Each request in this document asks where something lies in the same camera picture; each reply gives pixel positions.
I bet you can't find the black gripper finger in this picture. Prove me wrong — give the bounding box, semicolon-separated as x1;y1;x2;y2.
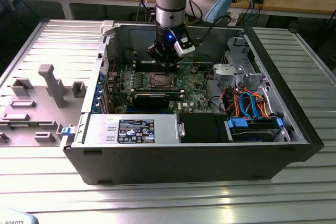
146;41;170;68
167;49;182;74

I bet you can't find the silver CPU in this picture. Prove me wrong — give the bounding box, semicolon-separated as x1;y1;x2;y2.
153;76;171;87

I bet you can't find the green motherboard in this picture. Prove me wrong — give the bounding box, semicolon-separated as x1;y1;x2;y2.
104;62;213;114

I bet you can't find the black graphics card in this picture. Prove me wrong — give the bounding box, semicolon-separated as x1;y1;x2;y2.
111;89;184;111

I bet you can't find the silver drive cage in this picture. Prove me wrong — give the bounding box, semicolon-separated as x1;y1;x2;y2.
213;63;265;88

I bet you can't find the black fan shroud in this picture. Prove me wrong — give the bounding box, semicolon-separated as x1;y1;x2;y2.
177;112;228;143

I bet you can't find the hard disk in blue carrier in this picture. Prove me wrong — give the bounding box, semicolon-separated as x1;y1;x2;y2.
227;116;285;142

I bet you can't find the grey power supply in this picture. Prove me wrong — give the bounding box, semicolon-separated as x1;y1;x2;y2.
88;113;179;145

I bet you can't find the black open PC case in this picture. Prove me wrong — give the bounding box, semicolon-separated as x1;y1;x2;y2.
62;20;325;186

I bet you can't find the blue case latch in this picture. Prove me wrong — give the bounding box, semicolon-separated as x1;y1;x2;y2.
60;126;76;137

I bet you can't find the grey parts rack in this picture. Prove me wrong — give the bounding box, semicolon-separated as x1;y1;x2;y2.
0;63;87;147

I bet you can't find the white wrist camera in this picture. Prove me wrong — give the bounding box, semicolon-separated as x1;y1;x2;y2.
173;28;196;57

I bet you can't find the black power cable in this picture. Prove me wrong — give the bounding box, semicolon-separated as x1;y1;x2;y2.
204;70;224;114

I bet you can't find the black camera cable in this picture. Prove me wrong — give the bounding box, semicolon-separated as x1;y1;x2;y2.
193;15;232;49

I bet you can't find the red wire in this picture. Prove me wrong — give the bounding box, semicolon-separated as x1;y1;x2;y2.
103;55;117;74

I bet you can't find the blue wire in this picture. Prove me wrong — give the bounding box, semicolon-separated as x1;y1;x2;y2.
239;91;260;119

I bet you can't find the blue cable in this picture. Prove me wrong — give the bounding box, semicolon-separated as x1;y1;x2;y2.
248;0;257;25

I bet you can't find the orange wire bundle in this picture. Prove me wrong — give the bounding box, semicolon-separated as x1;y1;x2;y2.
223;87;271;119

